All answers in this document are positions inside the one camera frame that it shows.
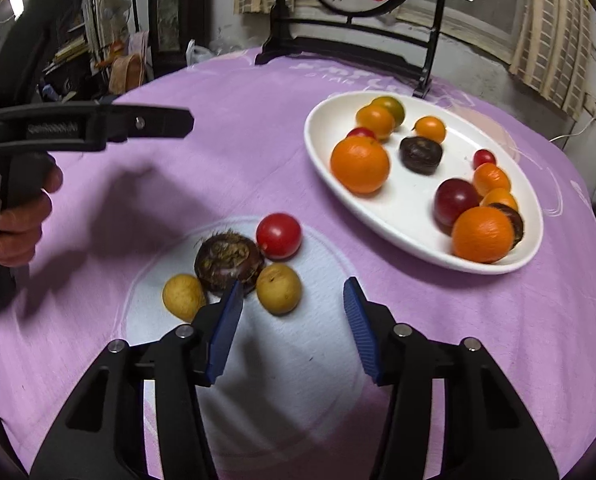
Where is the orange-yellow tomato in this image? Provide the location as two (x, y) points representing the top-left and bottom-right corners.
(479, 187), (520, 213)
(355, 104), (396, 140)

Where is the white standing fan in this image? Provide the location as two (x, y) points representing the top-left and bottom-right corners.
(98, 0), (131, 26)

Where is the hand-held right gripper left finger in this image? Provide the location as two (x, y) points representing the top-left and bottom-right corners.
(28, 280), (245, 480)

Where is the dark water chestnut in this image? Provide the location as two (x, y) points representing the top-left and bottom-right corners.
(194, 230), (266, 297)
(488, 203), (525, 251)
(399, 136), (443, 176)

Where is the white plastic bag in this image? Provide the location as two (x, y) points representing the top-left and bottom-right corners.
(185, 40), (214, 67)

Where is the wicker basket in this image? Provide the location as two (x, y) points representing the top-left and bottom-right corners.
(105, 54), (149, 95)

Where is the dark red plum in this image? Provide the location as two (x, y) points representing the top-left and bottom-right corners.
(433, 178), (481, 235)

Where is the dark wooden framed picture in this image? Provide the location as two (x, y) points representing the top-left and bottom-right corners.
(148, 0), (214, 81)

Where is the orange tangerine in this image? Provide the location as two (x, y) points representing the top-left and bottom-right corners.
(451, 206), (515, 264)
(413, 116), (447, 144)
(330, 136), (391, 195)
(473, 163), (512, 197)

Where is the person's left hand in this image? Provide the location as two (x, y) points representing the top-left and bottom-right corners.
(0, 164), (64, 269)

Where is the small yellow plum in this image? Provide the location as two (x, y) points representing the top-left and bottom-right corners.
(162, 273), (208, 323)
(256, 262), (302, 316)

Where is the white oval plate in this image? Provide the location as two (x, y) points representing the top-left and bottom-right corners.
(304, 91), (545, 276)

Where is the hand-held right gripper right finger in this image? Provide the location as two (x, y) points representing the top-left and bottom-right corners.
(343, 276), (561, 480)

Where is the green-orange tomato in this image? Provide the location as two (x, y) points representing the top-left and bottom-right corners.
(370, 95), (405, 126)

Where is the purple tablecloth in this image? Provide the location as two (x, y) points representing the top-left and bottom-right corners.
(0, 45), (596, 480)

